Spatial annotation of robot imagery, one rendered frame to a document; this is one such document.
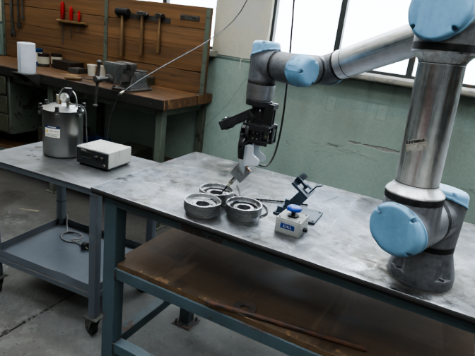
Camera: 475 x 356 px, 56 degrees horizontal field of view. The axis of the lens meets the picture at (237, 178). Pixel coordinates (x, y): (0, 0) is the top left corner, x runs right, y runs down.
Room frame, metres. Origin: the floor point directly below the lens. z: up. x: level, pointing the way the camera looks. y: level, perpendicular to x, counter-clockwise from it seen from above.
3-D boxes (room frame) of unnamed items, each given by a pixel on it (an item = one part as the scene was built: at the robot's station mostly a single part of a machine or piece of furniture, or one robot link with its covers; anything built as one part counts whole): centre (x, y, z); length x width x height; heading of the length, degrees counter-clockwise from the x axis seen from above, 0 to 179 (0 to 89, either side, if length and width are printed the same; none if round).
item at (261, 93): (1.21, -0.03, 1.15); 0.08 x 0.08 x 0.05
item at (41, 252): (1.87, 0.73, 0.34); 0.67 x 0.46 x 0.68; 69
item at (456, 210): (0.96, -0.46, 0.97); 0.13 x 0.12 x 0.14; 135
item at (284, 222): (1.12, -0.17, 0.82); 0.08 x 0.07 x 0.05; 65
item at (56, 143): (1.89, 0.70, 0.83); 0.41 x 0.19 x 0.30; 69
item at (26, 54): (3.01, 1.49, 0.96); 0.12 x 0.11 x 0.20; 155
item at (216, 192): (1.28, 0.06, 0.82); 0.10 x 0.10 x 0.04
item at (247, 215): (1.19, -0.03, 0.82); 0.10 x 0.10 x 0.04
